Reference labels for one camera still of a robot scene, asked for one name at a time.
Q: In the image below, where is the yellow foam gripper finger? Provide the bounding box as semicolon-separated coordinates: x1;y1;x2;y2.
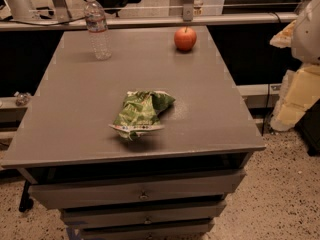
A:
269;20;296;48
270;64;320;131

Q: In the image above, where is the green jalapeno chip bag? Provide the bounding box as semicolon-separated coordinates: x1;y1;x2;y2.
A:
110;91;175;141

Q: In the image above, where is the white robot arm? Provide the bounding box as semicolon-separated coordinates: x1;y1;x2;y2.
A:
270;0;320;131

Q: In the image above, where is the clear plastic water bottle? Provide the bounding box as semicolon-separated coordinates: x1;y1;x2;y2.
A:
84;0;112;60

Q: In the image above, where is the red apple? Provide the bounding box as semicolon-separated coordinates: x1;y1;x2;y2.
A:
174;27;197;51

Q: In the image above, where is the grey drawer cabinet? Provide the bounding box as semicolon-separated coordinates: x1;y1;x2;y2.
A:
3;27;264;240

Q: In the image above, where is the top grey drawer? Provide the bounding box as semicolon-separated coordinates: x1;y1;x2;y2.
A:
29;169;246;209

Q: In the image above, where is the grey drawer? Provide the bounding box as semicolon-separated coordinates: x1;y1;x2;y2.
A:
29;169;246;209
81;219;213;240
62;200;226;229

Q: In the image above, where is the bottom grey drawer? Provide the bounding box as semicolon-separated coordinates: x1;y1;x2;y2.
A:
81;219;213;240

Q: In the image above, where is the middle grey drawer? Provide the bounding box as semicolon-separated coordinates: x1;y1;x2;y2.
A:
62;200;226;229

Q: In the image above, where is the crumpled clear plastic piece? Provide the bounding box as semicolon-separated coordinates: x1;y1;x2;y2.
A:
14;92;31;106

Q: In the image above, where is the grey metal rail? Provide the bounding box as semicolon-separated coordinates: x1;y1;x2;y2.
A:
0;12;297;32

